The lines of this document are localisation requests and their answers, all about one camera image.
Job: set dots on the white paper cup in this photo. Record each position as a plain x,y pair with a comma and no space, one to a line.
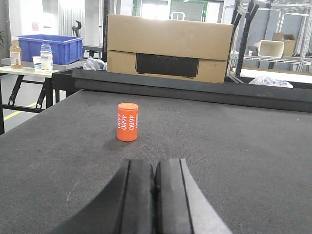
37,63

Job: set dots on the small cardboard box on shelf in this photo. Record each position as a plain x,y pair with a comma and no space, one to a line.
289,42

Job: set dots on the crumpled plastic bag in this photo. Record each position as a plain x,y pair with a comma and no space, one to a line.
94,64
268,81

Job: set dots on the orange 4680 cylinder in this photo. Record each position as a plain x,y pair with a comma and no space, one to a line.
127,122

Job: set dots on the brown drink bottle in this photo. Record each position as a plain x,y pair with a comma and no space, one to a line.
15,55

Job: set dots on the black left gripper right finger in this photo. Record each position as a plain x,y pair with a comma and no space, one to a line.
181,207

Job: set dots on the white open box on shelf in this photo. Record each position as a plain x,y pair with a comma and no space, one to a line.
270,48

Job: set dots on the crumpled plastic bag left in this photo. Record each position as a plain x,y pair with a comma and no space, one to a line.
94,64

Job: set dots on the blue plastic crate on table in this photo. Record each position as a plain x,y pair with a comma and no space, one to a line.
65,49

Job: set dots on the aluminium frame shelf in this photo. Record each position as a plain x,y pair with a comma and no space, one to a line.
270,31

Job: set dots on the black slotted upright posts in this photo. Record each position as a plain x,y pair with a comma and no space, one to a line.
246,16

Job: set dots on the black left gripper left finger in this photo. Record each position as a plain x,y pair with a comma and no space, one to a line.
124,206

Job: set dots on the large cardboard box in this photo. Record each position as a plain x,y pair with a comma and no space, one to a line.
177,49

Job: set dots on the folding side table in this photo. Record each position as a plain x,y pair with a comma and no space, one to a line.
52,83

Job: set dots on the clear plastic bottle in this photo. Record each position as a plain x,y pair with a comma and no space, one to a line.
46,57

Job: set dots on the black raised table ledge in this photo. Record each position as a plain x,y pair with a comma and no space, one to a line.
291,99

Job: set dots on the crumpled plastic bag right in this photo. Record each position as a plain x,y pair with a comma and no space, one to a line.
268,81

